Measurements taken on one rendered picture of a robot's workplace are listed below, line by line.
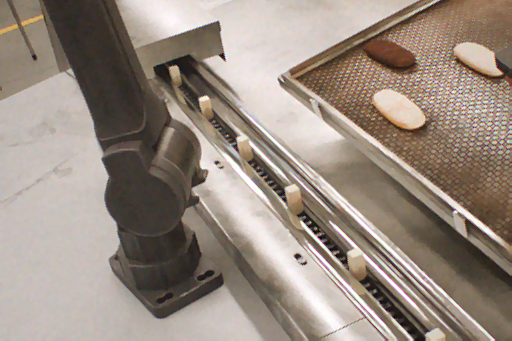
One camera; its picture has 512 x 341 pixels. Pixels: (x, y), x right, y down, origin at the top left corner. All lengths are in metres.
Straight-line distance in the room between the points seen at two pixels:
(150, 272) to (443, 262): 0.30
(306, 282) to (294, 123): 0.39
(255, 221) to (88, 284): 0.20
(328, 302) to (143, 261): 0.20
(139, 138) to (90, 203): 0.32
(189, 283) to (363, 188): 0.25
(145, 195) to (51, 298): 0.21
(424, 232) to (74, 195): 0.47
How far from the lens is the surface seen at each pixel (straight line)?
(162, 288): 0.80
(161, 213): 0.73
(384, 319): 0.70
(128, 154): 0.70
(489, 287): 0.76
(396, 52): 1.00
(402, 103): 0.90
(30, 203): 1.06
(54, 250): 0.95
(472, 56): 0.95
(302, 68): 1.05
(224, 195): 0.87
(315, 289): 0.72
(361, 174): 0.94
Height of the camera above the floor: 1.33
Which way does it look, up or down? 30 degrees down
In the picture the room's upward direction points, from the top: 12 degrees counter-clockwise
